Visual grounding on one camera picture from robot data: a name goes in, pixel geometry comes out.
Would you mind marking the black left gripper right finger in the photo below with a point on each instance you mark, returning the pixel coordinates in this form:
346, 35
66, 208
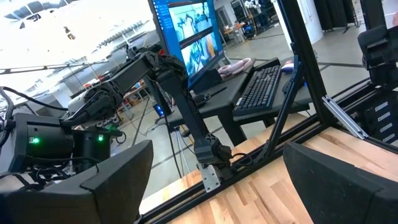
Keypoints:
342, 193

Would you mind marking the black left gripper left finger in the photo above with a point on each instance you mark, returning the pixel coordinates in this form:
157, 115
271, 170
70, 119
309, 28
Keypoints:
93, 202

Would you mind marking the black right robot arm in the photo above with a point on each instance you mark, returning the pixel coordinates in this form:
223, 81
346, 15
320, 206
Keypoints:
183, 102

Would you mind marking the black box with white labels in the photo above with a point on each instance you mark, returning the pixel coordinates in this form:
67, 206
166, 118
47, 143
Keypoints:
381, 119

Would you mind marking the black box with blue light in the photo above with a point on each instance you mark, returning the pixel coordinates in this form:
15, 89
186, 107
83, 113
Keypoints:
158, 110

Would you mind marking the grey laptop with backlit keyboard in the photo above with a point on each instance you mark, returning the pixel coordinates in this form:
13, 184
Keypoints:
259, 90

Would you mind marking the white computer mouse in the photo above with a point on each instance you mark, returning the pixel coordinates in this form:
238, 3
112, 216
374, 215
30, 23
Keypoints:
287, 67

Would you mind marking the black round device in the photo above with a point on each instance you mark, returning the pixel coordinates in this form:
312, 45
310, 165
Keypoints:
200, 99

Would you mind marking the black computer desk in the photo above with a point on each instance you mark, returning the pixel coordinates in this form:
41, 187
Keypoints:
224, 99

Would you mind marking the pink headphones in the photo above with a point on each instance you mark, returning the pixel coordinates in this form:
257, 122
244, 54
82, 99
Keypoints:
234, 67

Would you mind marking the large monitor with blue screen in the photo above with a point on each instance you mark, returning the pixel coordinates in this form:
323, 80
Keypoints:
192, 34

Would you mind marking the black curtain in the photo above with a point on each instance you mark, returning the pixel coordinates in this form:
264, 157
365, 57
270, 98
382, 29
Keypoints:
332, 14

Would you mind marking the silver aluminium bracket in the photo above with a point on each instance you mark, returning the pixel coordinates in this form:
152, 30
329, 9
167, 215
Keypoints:
343, 116

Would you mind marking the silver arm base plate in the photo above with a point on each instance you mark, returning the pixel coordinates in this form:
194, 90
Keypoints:
211, 178

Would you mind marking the black aluminium table frame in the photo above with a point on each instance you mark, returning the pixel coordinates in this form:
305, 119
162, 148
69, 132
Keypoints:
308, 62

